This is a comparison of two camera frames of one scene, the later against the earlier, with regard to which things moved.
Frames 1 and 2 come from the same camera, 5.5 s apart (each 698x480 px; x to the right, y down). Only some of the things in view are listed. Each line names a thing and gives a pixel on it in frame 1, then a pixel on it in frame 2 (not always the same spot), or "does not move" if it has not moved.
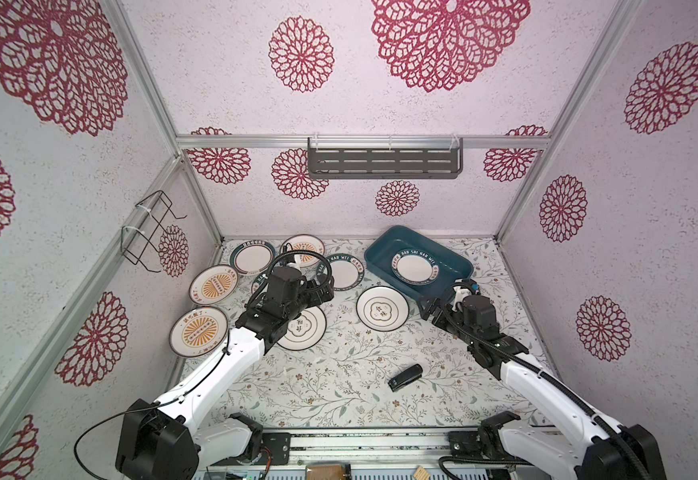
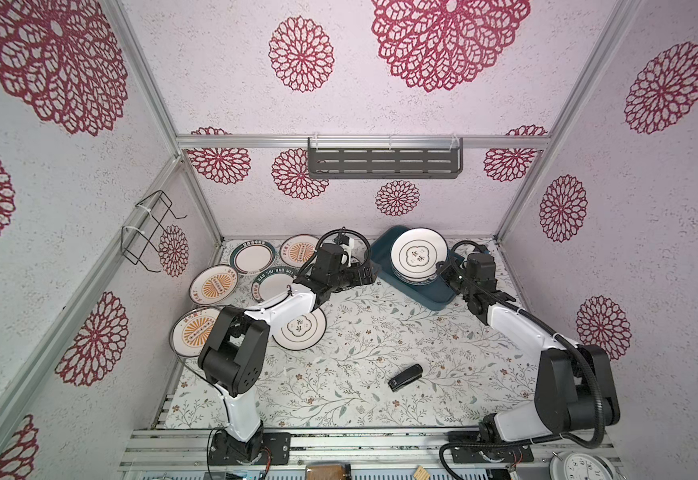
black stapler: [405, 377] does not move
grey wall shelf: [385, 157] does not move
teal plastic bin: [452, 268] does not move
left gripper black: [317, 297] → [358, 279]
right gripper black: [433, 307] → [445, 273]
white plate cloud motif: [306, 331] does not move
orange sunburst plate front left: [198, 331] does not move
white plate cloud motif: [382, 309] → [416, 252]
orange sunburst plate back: [304, 242] does not move
